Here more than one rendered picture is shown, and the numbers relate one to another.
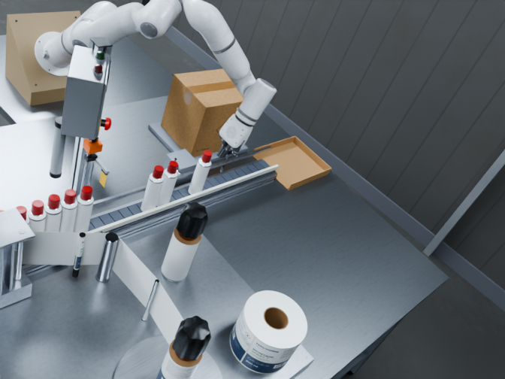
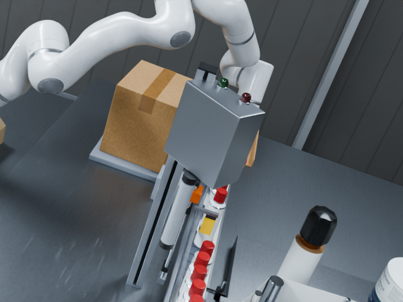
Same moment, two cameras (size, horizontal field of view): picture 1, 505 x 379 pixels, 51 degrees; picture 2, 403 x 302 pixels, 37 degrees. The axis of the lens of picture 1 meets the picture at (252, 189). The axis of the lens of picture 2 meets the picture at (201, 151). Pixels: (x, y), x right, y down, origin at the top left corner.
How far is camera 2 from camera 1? 1.26 m
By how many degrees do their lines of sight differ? 29
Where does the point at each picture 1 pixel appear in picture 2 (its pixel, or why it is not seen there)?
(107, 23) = (90, 47)
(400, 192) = not seen: hidden behind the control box
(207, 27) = (241, 18)
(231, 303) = (346, 293)
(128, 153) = (105, 195)
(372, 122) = (189, 73)
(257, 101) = (263, 83)
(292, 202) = (265, 177)
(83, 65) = (227, 100)
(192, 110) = (158, 117)
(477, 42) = not seen: outside the picture
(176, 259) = (306, 274)
